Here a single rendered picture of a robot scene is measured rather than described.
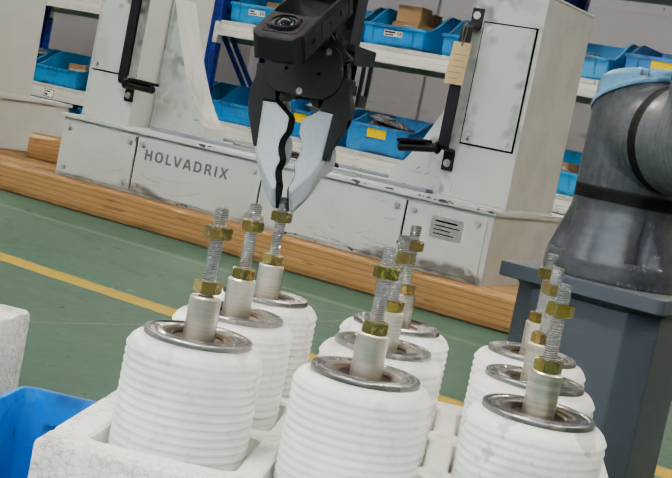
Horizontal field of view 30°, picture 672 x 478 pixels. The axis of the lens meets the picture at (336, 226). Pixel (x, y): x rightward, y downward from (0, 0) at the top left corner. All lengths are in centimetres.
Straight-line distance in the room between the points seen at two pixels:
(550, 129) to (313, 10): 223
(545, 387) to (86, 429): 31
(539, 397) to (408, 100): 963
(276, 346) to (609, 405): 49
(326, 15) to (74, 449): 41
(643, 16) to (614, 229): 840
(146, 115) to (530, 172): 124
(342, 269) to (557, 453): 234
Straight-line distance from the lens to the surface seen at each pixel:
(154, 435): 84
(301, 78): 107
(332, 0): 106
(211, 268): 86
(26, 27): 442
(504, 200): 308
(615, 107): 137
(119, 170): 368
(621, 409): 136
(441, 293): 300
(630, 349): 134
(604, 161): 137
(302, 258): 319
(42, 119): 452
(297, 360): 108
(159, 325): 88
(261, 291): 109
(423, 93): 1038
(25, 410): 120
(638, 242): 137
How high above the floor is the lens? 42
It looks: 5 degrees down
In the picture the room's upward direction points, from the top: 11 degrees clockwise
